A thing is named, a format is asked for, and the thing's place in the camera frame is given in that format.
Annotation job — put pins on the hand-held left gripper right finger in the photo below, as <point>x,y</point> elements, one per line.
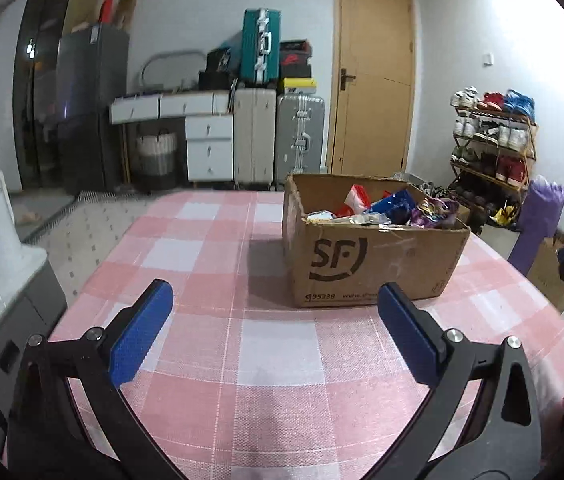
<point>407,330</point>

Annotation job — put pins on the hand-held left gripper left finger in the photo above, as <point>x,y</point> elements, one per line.
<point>144,330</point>

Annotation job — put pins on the brown cardboard box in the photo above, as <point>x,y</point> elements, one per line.
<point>362,260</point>

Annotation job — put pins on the silver snack packet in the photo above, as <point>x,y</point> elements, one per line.
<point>372,218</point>

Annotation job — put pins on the purple snack packet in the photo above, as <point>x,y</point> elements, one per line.
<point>434,212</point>

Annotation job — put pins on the blue snack packet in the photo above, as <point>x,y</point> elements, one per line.
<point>392,207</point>

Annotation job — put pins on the red triangular snack packet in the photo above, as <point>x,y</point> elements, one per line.
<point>357,199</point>

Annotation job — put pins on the large brown paper bag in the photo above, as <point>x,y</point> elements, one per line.
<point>547,270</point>

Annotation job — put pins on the purple bag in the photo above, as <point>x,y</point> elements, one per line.
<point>537,220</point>

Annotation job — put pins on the yellow crumpled wrapper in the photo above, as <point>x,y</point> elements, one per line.
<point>504,216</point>

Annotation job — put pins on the dotted floor rug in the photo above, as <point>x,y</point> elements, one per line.
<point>91,240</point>

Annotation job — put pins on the white grey side cabinet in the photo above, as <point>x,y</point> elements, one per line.
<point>16,300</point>

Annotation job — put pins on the scattered pile of shoes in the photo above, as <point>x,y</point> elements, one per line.
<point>434,190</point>

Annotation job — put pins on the wooden shoe rack with shoes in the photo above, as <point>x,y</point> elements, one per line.
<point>507,137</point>

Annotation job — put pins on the beige slipper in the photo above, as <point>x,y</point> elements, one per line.
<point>29,217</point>

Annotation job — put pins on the woven laundry basket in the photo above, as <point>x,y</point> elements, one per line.
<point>154,157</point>

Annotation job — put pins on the white drawer desk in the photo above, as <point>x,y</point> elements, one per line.
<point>209,150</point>

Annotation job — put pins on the silver suitcase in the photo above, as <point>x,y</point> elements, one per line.
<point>299,135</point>

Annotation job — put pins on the tan wooden door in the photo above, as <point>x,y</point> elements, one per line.
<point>372,110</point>

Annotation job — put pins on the beige suitcase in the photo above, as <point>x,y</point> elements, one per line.
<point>254,135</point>

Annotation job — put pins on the grey refrigerator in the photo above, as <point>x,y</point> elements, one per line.
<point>89,110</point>

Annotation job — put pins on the dark glass cabinet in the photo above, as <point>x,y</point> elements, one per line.
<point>41,100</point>

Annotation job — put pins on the black flat box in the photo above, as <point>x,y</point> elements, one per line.
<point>216,81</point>

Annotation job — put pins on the black printed package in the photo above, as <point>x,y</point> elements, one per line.
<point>219,60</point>

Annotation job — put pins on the dark red-logo shoe box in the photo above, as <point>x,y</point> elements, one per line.
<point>294,65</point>

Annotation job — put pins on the teal suitcase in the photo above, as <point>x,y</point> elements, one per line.
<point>254,45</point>

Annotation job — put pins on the red paper bag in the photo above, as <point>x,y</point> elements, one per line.
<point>106,10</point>

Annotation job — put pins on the grey arched frame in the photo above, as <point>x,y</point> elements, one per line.
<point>169,53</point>

